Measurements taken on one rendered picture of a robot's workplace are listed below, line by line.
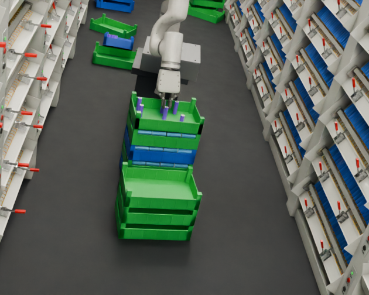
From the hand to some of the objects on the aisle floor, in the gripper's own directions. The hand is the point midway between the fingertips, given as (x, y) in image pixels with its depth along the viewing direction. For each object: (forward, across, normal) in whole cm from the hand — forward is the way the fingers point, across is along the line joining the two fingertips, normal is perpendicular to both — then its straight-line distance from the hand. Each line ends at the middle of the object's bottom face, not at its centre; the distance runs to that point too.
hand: (166, 103), depth 243 cm
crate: (-45, -3, +190) cm, 195 cm away
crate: (-21, -6, +138) cm, 140 cm away
